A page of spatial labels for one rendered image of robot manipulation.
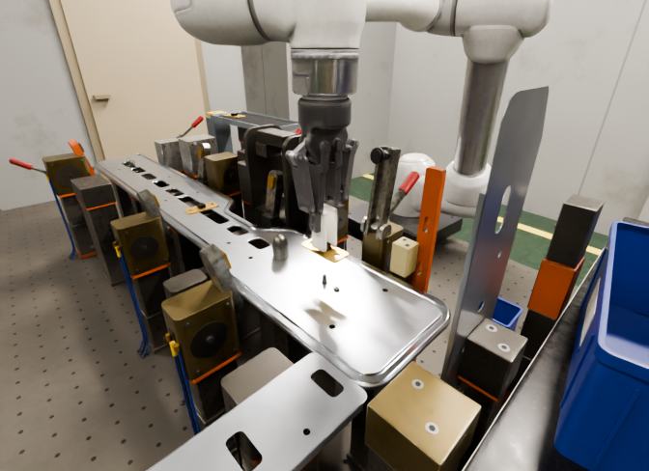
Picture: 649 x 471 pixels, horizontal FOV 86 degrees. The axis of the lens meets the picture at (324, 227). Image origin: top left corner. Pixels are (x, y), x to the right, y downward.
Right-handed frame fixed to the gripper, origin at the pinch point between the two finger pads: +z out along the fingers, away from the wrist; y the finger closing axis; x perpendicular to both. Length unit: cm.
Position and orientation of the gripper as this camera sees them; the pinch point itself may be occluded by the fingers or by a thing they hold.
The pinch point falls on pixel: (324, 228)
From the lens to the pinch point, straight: 57.4
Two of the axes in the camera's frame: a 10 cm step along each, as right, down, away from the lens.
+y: -7.2, 3.1, -6.2
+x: 6.9, 3.2, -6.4
